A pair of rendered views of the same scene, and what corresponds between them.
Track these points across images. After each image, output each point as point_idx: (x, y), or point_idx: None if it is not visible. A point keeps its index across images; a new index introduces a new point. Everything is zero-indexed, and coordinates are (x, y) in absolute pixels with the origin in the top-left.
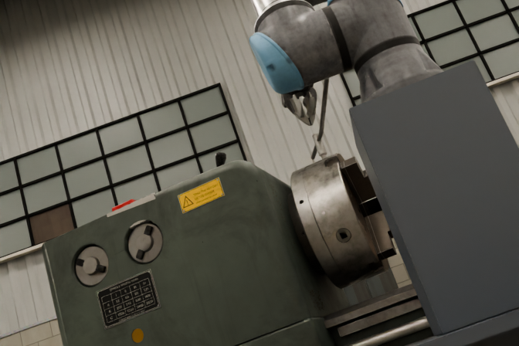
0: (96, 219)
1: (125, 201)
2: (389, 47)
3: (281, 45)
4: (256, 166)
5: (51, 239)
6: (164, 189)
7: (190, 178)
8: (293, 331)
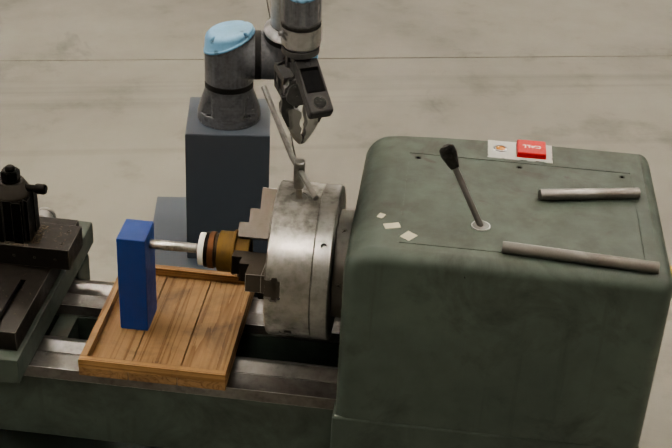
0: (565, 148)
1: (526, 140)
2: None
3: None
4: (369, 150)
5: (629, 153)
6: (476, 140)
7: (443, 138)
8: None
